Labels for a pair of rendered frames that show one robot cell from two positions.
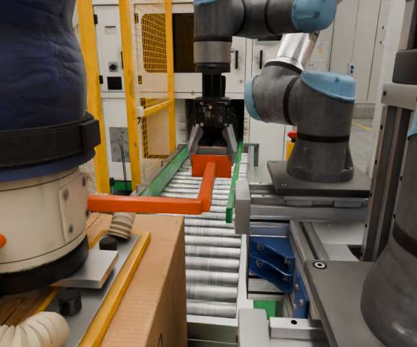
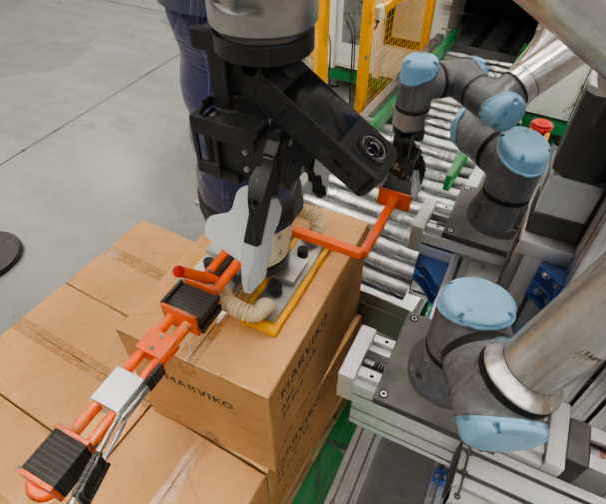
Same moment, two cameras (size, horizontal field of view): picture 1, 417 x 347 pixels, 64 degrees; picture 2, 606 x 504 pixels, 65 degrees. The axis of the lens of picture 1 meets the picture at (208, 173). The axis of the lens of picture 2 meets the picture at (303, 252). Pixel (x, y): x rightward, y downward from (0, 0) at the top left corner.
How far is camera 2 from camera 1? 0.66 m
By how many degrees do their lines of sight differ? 34
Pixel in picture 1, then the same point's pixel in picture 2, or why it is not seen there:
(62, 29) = not seen: hidden behind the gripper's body
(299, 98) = (489, 159)
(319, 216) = (480, 257)
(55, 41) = not seen: hidden behind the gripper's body
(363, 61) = not seen: outside the picture
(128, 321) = (305, 306)
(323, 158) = (493, 216)
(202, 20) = (402, 97)
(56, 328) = (269, 308)
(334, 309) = (399, 346)
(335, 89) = (517, 166)
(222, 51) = (415, 123)
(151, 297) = (322, 294)
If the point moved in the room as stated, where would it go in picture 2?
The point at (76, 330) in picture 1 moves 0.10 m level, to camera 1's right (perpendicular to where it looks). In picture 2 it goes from (278, 307) to (318, 320)
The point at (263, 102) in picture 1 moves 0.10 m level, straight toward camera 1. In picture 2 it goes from (462, 142) to (449, 162)
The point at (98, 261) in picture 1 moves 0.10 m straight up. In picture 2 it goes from (294, 267) to (293, 237)
